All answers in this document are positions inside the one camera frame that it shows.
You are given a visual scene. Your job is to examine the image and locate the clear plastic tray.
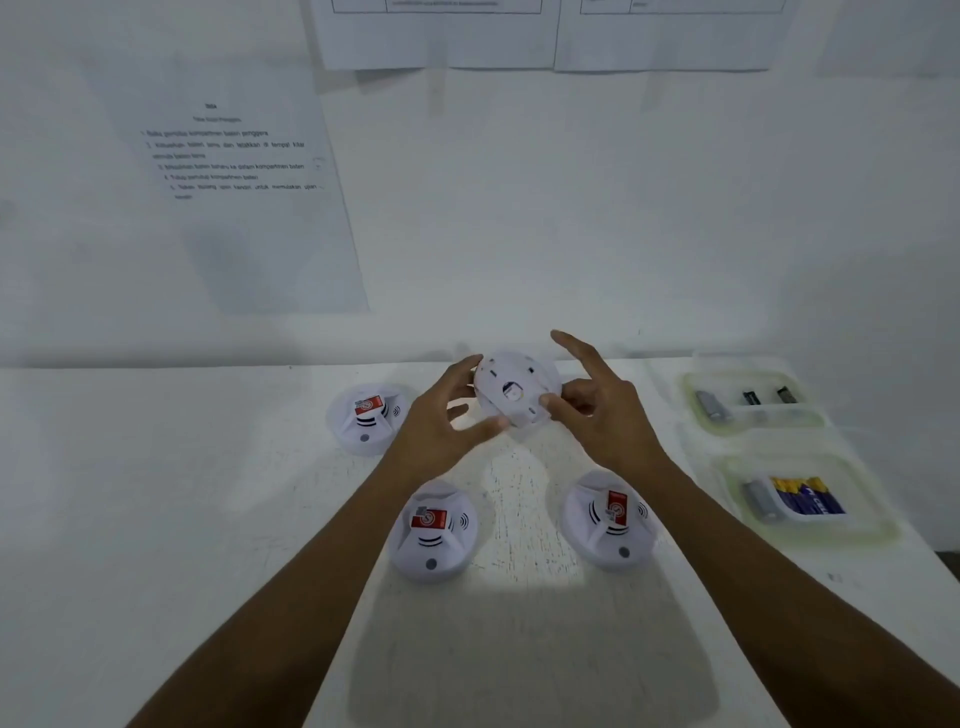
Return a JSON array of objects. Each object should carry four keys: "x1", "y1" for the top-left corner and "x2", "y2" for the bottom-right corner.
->
[
  {"x1": 718, "y1": 452, "x2": 901, "y2": 547},
  {"x1": 681, "y1": 369, "x2": 828, "y2": 436}
]

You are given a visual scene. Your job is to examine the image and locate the person's right hand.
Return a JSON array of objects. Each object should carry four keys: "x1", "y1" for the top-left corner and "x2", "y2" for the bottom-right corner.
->
[{"x1": 540, "y1": 329, "x2": 674, "y2": 489}]

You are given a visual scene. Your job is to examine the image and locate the white instruction sheet with text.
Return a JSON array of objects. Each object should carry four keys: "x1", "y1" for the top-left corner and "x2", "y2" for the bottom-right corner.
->
[{"x1": 81, "y1": 58, "x2": 370, "y2": 316}]

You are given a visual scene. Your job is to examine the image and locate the blue yellow battery pack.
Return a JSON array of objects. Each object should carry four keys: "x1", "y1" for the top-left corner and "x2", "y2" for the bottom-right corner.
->
[{"x1": 770, "y1": 476, "x2": 848, "y2": 519}]

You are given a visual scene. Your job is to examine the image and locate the white smoke detector underside up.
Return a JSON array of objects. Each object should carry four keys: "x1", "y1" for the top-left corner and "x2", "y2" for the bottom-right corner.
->
[{"x1": 472, "y1": 348, "x2": 564, "y2": 429}]

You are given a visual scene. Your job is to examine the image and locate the person's left hand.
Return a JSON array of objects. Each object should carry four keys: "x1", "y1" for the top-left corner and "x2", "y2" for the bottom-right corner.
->
[{"x1": 382, "y1": 355, "x2": 513, "y2": 486}]

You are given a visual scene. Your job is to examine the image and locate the white smoke detector red label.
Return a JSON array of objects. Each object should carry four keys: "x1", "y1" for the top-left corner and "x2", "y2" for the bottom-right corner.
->
[
  {"x1": 560, "y1": 470, "x2": 660, "y2": 573},
  {"x1": 327, "y1": 382, "x2": 412, "y2": 458},
  {"x1": 387, "y1": 481, "x2": 481, "y2": 585}
]

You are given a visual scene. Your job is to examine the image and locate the person's left forearm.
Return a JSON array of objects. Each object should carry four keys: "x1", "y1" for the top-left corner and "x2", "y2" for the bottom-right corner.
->
[{"x1": 127, "y1": 456, "x2": 448, "y2": 728}]

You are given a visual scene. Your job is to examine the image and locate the person's right forearm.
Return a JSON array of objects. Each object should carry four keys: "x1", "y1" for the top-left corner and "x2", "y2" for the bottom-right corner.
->
[{"x1": 634, "y1": 459, "x2": 960, "y2": 728}]

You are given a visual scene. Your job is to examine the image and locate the white paper sheet with table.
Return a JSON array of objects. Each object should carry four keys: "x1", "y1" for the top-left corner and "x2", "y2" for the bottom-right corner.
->
[
  {"x1": 300, "y1": 0, "x2": 562, "y2": 73},
  {"x1": 553, "y1": 0, "x2": 802, "y2": 74}
]

